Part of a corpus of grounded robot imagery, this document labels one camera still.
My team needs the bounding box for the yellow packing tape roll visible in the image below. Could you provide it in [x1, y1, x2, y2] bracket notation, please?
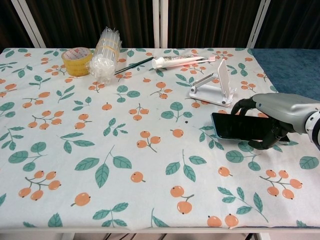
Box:
[61, 47, 94, 77]

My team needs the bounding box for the blue felt mat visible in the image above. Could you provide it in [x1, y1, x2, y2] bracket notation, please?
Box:
[249, 47, 320, 101]

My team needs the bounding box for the white frame post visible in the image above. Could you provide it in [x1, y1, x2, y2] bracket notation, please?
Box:
[246, 0, 272, 49]
[11, 0, 47, 49]
[152, 0, 169, 49]

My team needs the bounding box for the white folding phone stand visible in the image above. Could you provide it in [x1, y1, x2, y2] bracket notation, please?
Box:
[188, 58, 236, 108]

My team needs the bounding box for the black smartphone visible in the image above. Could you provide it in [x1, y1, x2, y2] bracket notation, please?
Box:
[211, 112, 291, 145]

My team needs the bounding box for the floral orange green tablecloth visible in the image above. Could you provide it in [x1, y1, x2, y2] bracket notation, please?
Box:
[0, 47, 320, 230]

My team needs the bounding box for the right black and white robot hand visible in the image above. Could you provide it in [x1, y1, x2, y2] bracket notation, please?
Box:
[230, 92, 320, 151]

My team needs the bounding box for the dark pleated curtain panel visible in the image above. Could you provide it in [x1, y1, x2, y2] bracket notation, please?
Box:
[254, 0, 320, 50]
[166, 0, 261, 48]
[23, 0, 155, 48]
[0, 0, 33, 50]

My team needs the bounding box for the white toothpaste tube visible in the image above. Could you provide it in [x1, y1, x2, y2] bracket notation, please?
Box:
[151, 55, 216, 70]

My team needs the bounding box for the clear plastic straw bundle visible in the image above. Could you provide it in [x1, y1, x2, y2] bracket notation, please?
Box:
[89, 25, 123, 85]

